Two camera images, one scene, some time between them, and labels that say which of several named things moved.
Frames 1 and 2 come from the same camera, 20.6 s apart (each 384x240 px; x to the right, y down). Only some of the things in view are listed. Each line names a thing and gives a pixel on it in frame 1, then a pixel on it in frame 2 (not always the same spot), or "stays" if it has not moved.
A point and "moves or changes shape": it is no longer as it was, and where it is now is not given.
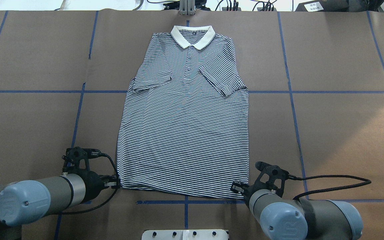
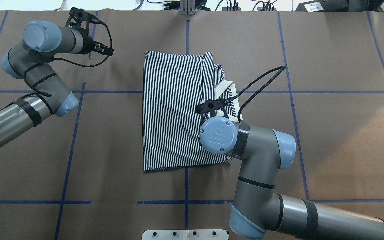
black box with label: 324,5 stays
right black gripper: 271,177 to 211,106
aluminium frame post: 187,7 stays
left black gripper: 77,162 to 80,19
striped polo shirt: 186,126 moves or changes shape
